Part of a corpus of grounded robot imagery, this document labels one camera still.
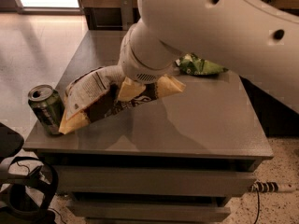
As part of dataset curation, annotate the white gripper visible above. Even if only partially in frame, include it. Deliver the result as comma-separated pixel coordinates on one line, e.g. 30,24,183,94
117,31,186,102

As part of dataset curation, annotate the brown chip bag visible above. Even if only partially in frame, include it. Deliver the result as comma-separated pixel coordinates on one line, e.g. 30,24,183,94
59,65,159,134

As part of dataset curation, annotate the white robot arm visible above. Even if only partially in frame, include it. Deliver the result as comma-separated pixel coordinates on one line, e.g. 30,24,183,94
119,0,299,112

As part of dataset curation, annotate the green chip bag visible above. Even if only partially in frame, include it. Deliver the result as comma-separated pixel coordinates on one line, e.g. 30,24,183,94
176,53,228,76

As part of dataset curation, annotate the green soda can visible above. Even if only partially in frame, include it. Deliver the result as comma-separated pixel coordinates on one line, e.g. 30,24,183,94
28,85,64,135

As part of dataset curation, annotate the grey drawer cabinet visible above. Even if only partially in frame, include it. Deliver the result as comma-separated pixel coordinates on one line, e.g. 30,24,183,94
22,30,275,224

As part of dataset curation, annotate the upper grey drawer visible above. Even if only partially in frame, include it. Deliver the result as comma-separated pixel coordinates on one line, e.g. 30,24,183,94
55,166,255,197

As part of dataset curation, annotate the grey drawer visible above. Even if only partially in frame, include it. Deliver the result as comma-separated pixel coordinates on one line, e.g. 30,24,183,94
67,201,230,222
55,166,255,197

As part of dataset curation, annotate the lower grey drawer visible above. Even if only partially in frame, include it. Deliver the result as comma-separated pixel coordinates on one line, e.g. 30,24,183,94
67,201,230,222

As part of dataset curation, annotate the black office chair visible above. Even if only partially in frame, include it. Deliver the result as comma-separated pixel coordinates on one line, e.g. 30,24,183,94
0,123,58,224

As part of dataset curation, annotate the white power strip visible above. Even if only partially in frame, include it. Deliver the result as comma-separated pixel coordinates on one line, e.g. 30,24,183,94
250,180,296,194

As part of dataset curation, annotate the left metal wall bracket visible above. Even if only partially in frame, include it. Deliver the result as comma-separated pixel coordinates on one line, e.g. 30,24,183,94
121,0,134,31

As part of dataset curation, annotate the black power cable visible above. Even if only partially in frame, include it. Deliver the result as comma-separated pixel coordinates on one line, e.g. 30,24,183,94
252,184,262,224

